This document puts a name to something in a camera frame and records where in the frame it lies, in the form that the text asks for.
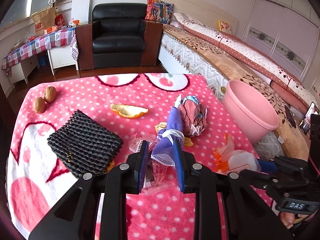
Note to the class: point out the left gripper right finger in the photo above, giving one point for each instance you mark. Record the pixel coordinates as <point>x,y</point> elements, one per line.
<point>246,215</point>

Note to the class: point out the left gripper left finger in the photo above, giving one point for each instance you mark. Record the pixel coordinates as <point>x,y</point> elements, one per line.
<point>74,216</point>

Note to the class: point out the white orange plastic wrapper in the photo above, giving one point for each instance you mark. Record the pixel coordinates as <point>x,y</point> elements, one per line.
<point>228,159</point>

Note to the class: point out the clear red snack bag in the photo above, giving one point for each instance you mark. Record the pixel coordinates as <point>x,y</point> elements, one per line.
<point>155,177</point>

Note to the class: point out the purple face mask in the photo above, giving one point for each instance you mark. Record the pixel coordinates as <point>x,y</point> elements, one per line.
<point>163,151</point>

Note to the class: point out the printed snack wrapper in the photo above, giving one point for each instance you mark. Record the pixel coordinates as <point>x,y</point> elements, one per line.
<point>193,115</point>

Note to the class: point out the orange peel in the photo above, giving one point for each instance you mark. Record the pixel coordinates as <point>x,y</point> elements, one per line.
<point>128,111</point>

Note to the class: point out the pink plastic trash bucket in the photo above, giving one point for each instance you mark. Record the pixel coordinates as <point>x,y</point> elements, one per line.
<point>250,110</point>

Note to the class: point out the person's right hand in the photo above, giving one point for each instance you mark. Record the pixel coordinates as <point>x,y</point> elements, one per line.
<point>289,219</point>

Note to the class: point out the phone on stand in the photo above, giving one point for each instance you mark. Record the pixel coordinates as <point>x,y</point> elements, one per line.
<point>305,124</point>

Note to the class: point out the black smartphone on bed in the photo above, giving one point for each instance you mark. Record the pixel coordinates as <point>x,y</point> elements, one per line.
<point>290,117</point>

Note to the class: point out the white pink dotted duvet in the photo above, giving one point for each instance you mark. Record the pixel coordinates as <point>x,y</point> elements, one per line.
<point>280,79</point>

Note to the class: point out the walnut left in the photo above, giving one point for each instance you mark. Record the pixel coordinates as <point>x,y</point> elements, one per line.
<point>39,105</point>

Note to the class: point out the white wardrobe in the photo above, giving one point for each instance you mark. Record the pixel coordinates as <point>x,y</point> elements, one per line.
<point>285,30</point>

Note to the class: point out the white side table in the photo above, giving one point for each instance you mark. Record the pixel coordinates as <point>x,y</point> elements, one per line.
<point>56,58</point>

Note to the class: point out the yellow red small pillow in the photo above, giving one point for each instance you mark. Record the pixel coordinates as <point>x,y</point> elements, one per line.
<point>224,27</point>

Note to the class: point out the bed with brown leaf blanket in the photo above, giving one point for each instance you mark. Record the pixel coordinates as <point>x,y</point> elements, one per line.
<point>183,53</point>

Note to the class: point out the plaid tablecloth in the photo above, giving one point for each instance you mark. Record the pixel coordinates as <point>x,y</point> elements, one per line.
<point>61,38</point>

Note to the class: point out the black leather armchair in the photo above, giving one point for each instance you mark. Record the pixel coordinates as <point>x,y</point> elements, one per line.
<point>118,34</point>

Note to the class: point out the red box on table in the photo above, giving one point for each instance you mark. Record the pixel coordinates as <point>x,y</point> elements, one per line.
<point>60,21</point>

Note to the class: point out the brown paper bag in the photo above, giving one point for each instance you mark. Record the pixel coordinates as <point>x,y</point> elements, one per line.
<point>44,20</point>

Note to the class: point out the cream bed headboard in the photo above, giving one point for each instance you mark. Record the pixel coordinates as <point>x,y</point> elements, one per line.
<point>204,12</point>

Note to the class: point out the colourful printed cushion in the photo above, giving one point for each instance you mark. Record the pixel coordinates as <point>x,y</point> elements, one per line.
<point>159,11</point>

